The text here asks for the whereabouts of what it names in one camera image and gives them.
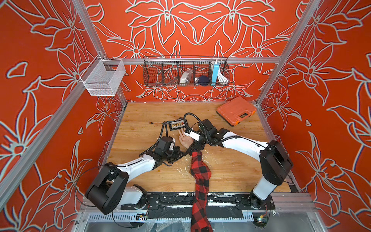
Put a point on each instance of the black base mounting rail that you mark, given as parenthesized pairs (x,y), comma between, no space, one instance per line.
(215,206)

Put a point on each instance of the mannequin hand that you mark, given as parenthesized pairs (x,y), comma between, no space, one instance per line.
(186,141)

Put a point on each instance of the clear plastic wall bin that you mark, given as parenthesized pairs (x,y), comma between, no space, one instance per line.
(101,81)

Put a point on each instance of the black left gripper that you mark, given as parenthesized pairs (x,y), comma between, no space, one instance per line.
(177,151)

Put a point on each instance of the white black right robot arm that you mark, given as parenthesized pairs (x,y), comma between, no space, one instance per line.
(274,160)

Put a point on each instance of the black charging board yellow connectors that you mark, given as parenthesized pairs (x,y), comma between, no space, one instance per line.
(176,124)

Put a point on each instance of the dark blue round object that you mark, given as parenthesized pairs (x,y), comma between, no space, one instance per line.
(203,80)

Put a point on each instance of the orange tool case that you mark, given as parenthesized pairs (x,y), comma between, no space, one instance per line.
(236,110)

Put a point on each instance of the red black plaid sleeve arm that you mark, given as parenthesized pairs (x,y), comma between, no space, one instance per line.
(202,174)

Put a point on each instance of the black wire wall basket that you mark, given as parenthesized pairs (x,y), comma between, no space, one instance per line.
(165,71)

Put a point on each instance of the silver pouch in basket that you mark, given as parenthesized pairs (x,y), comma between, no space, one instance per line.
(185,78)

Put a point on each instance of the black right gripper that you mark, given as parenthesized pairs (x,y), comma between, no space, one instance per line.
(193,148)

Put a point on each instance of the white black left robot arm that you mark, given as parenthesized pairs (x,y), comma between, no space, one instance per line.
(109,188)

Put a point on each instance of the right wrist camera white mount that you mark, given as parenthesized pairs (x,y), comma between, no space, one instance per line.
(203,129)

